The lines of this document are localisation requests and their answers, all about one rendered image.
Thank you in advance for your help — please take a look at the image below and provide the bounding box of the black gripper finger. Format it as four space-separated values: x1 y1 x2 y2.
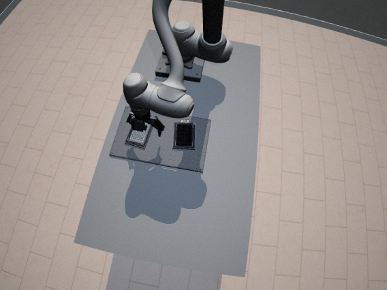
144 116 165 137
126 111 137 128

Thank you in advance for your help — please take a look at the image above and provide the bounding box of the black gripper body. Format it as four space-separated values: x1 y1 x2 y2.
134 111 152 121

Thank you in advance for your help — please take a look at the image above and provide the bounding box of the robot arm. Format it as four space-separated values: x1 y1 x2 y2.
123 0 233 118

